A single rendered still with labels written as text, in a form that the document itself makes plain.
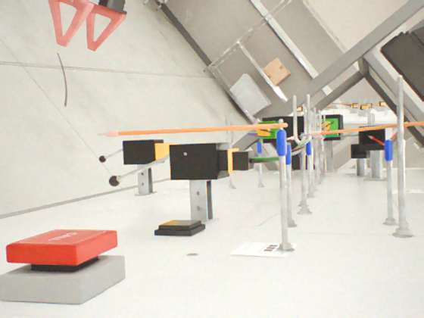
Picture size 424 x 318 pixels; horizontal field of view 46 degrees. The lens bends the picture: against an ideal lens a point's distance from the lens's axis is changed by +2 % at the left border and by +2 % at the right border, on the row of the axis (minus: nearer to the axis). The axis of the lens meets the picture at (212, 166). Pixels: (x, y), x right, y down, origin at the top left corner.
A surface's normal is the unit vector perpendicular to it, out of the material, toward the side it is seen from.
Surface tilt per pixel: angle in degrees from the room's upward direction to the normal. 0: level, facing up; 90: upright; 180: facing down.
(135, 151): 90
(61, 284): 90
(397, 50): 90
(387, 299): 54
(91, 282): 36
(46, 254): 90
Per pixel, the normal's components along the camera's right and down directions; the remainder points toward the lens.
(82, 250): 0.95, -0.02
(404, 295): -0.04, -1.00
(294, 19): -0.22, 0.16
